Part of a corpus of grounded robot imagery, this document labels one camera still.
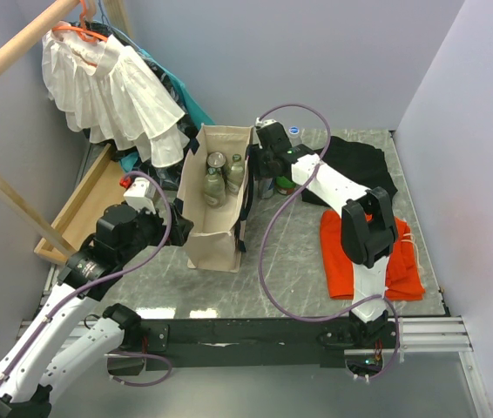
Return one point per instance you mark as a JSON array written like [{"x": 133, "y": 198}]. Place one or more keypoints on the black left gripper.
[{"x": 180, "y": 228}]

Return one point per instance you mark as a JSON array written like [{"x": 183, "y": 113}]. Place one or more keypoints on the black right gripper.
[{"x": 256, "y": 153}]

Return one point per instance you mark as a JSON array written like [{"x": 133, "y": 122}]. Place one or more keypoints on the green glass bottle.
[{"x": 284, "y": 186}]

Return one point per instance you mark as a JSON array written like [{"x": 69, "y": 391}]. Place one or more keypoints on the blue-cap water bottle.
[{"x": 294, "y": 135}]

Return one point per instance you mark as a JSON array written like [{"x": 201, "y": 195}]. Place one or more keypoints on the clear glass green-cap bottle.
[{"x": 235, "y": 174}]

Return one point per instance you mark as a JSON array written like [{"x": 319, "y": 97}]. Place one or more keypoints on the beige canvas tote bag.
[{"x": 216, "y": 241}]

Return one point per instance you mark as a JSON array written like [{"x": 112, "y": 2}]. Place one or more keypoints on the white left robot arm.
[{"x": 38, "y": 369}]

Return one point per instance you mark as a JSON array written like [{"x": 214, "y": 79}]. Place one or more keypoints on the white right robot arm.
[{"x": 368, "y": 230}]

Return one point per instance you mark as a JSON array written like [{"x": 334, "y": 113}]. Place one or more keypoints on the wooden rack base tray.
[{"x": 98, "y": 189}]

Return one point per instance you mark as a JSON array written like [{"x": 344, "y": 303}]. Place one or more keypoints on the silver-top drink can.
[{"x": 216, "y": 160}]

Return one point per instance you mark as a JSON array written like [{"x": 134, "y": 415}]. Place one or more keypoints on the black folded garment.
[{"x": 364, "y": 164}]

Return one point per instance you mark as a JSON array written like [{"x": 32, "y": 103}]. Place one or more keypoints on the white pleated dress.
[{"x": 77, "y": 77}]

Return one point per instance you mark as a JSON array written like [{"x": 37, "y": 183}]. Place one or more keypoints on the wooden rack diagonal brace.
[{"x": 33, "y": 218}]

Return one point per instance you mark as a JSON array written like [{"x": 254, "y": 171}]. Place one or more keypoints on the orange folded garment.
[{"x": 403, "y": 280}]

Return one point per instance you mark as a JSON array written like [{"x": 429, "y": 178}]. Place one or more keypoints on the orange clothes hanger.
[{"x": 88, "y": 10}]

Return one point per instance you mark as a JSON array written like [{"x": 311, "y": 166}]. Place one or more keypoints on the wooden hanging rod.
[{"x": 21, "y": 43}]

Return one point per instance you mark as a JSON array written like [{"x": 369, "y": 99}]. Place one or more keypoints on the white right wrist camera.
[{"x": 263, "y": 122}]

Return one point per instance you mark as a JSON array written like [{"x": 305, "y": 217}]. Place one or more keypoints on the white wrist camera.
[
  {"x": 140, "y": 194},
  {"x": 263, "y": 122}
]

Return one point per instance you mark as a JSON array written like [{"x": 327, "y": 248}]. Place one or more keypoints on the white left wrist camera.
[{"x": 140, "y": 194}]

